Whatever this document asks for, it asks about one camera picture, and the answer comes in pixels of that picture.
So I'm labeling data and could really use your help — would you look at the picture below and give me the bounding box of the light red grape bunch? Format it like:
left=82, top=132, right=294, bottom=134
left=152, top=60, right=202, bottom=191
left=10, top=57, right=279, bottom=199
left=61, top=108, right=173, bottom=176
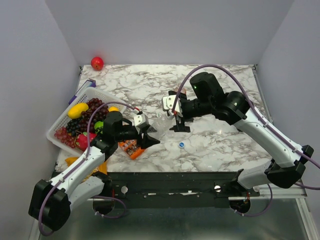
left=54, top=127, right=76, bottom=149

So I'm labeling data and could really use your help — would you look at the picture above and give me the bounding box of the orange juice bottle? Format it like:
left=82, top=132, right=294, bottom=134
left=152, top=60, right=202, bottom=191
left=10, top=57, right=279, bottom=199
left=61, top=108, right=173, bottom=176
left=174, top=86, right=187, bottom=95

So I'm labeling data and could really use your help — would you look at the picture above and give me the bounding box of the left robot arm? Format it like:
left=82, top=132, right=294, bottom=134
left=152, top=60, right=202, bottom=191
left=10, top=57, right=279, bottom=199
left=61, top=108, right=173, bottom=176
left=28, top=111, right=160, bottom=236

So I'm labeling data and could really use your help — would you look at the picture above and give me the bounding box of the orange snack box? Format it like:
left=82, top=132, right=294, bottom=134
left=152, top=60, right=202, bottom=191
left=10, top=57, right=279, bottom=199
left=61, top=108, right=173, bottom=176
left=118, top=140, right=145, bottom=160

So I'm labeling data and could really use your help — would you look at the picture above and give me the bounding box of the white plastic basket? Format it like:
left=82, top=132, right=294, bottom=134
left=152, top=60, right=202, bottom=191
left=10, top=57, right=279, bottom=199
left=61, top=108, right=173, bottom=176
left=46, top=87, right=124, bottom=157

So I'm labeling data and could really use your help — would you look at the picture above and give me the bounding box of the dark purple grape bunch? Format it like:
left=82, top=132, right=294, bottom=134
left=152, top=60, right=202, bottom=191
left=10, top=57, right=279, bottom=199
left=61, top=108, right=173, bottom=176
left=79, top=97, right=111, bottom=133

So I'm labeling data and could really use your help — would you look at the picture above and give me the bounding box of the purple white box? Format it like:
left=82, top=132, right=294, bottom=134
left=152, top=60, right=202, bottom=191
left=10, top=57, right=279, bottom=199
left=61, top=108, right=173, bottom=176
left=68, top=78, right=96, bottom=105

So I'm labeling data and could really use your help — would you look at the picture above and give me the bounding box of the yellow snack bag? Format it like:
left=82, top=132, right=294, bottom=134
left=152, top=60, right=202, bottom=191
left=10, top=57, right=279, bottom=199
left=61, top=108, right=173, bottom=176
left=64, top=157, right=107, bottom=182

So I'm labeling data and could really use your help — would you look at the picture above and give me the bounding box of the red apple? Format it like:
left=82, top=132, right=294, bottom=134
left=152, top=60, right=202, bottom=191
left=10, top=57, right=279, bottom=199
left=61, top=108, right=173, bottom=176
left=90, top=56, right=104, bottom=71

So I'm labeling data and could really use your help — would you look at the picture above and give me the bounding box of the clear bottle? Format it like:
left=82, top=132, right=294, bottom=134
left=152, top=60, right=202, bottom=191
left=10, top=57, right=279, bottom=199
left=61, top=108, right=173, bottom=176
left=149, top=115, right=173, bottom=140

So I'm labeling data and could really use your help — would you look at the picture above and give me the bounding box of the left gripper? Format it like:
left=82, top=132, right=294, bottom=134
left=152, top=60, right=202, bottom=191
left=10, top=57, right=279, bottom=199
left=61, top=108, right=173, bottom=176
left=115, top=123, right=161, bottom=150

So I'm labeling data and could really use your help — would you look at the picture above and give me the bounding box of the yellow lemon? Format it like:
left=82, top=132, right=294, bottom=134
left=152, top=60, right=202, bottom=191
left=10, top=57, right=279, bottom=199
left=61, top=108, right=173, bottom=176
left=108, top=106, right=120, bottom=112

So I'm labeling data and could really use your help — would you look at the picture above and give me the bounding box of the black blue grape bunch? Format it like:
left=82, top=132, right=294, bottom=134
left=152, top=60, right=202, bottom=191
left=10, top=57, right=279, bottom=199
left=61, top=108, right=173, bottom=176
left=65, top=118, right=82, bottom=134

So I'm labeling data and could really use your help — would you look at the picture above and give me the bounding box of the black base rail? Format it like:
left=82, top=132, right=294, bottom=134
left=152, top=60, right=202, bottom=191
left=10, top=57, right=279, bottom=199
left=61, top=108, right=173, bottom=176
left=94, top=171, right=260, bottom=209

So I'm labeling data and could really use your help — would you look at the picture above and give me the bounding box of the yellow mango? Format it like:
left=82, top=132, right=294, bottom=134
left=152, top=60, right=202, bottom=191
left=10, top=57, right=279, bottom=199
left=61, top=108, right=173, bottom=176
left=67, top=102, right=89, bottom=119

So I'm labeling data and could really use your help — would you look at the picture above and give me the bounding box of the green toy fruit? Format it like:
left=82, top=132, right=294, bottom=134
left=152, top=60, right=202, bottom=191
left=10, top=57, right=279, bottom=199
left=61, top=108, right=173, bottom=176
left=94, top=121, right=104, bottom=134

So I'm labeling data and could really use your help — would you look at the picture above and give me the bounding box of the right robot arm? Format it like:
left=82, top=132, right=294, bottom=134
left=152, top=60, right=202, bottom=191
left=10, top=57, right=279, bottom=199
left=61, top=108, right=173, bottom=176
left=169, top=72, right=314, bottom=196

